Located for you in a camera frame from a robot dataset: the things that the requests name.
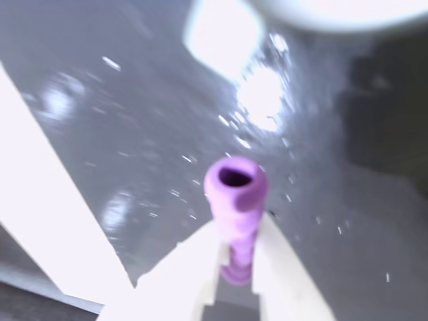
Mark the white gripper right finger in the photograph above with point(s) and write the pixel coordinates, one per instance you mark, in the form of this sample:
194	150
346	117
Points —
281	277

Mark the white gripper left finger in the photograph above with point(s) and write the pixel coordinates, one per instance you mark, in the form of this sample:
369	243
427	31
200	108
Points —
174	274

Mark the purple pen grip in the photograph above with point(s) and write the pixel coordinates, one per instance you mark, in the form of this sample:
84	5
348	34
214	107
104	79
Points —
234	214

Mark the dark grey table mat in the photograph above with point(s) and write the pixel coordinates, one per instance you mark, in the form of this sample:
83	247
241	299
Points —
133	140

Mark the pale green steel-rimmed mug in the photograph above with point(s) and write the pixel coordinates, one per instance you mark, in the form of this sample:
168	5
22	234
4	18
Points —
334	13

